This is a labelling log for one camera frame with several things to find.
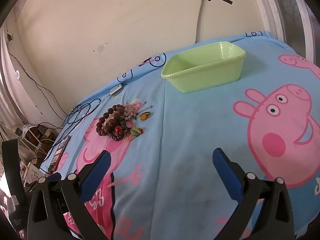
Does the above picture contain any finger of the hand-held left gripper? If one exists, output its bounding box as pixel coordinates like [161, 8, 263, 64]
[46, 172, 62, 184]

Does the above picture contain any pale translucent bead necklace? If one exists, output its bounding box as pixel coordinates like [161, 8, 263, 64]
[124, 102, 142, 120]

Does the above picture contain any small dark bead string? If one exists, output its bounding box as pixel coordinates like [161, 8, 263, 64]
[108, 120, 130, 142]

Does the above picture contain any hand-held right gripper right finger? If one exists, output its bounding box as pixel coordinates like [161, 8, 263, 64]
[212, 148, 295, 240]

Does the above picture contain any black wall cable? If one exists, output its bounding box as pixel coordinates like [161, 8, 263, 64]
[6, 34, 68, 120]

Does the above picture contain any blue cartoon pig printed blanket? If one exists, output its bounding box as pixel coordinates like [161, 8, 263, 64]
[40, 30, 320, 240]

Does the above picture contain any cluttered white rack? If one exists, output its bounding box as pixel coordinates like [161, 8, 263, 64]
[14, 123, 59, 160]

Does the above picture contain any light green plastic basket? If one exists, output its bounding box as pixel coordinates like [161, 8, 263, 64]
[161, 41, 247, 94]

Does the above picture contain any white charger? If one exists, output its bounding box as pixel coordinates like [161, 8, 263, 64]
[107, 85, 123, 97]

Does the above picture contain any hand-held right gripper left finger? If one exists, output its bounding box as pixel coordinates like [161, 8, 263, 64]
[27, 150, 118, 240]

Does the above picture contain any smartphone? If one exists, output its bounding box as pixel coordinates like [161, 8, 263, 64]
[49, 135, 71, 174]

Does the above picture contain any printed cardboard box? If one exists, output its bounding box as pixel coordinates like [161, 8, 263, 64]
[24, 162, 43, 183]

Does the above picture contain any large brown bead bracelet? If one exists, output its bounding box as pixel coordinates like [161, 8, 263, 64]
[96, 104, 125, 133]

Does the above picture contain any grey wall cable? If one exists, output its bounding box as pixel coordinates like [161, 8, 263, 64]
[194, 0, 208, 43]

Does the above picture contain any white window frame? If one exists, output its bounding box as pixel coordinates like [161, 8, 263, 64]
[257, 0, 320, 68]

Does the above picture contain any multicoloured beaded string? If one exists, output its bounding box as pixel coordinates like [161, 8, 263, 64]
[135, 101, 154, 118]

